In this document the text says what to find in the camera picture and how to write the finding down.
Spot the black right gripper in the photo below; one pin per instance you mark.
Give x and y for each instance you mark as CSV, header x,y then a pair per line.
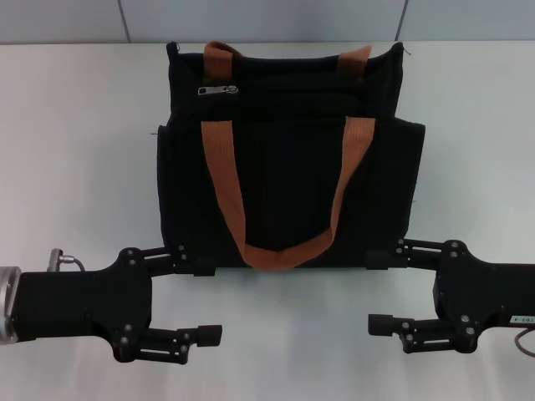
x,y
485,296

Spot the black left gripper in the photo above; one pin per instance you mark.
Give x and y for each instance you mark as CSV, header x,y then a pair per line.
x,y
83,301

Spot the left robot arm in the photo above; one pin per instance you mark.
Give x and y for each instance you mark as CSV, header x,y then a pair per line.
x,y
6,301

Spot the silver zipper pull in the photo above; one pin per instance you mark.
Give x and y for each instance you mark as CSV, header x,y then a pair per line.
x,y
213,91

